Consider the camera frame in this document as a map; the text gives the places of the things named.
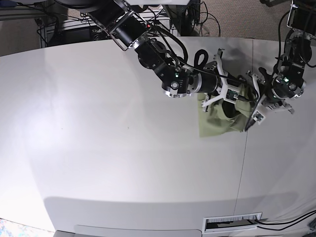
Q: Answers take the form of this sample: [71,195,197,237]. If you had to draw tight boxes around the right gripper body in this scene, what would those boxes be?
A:
[197,73,220,93]

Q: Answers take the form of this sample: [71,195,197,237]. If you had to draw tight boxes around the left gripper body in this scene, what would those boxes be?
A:
[265,85,287,105]

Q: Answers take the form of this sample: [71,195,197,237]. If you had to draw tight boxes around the green T-shirt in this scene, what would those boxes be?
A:
[197,84,256,138]

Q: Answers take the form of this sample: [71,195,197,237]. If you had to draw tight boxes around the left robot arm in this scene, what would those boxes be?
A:
[259,0,316,105]

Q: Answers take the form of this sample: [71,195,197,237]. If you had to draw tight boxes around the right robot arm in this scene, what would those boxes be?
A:
[58,0,220,98]

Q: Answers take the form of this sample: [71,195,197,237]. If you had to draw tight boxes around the black camera cable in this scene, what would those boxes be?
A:
[170,54,259,102]
[244,74,275,132]

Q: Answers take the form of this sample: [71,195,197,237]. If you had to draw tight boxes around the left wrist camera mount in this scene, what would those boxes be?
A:
[246,68,295,126]

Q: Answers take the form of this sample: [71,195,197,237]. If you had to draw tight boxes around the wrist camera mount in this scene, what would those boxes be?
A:
[246,68,295,126]
[201,48,240,112]

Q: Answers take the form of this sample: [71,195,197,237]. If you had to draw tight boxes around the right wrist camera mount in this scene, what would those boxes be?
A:
[201,48,240,112]

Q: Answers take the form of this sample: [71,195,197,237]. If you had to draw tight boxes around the table cable grommet slot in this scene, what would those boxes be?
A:
[202,212,262,234]

